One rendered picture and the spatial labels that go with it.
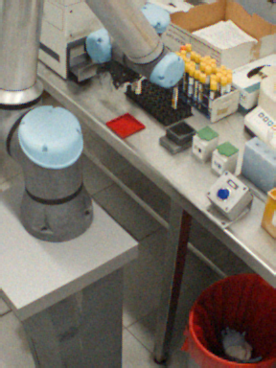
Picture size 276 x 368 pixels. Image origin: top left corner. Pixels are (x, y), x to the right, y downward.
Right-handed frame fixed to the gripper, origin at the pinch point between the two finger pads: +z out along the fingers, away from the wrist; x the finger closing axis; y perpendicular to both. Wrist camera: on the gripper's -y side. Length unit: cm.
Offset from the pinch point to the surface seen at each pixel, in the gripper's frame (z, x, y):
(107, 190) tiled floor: 100, 34, 10
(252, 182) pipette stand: -20.9, 6.3, 43.3
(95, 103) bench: 2.7, -4.2, 4.7
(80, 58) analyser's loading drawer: 5.2, 0.7, -10.6
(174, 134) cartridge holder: -12.7, 0.7, 24.1
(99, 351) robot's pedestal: 19, -33, 60
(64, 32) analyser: -4.6, -4.4, -16.2
